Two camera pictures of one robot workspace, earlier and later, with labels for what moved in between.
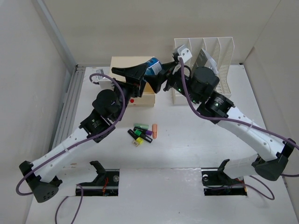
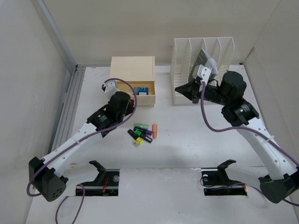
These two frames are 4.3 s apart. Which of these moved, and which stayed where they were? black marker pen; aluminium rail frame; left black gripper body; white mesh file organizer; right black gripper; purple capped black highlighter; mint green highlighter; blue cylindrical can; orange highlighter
Moved: right black gripper; blue cylindrical can; left black gripper body
Stayed: mint green highlighter; purple capped black highlighter; aluminium rail frame; orange highlighter; white mesh file organizer; black marker pen
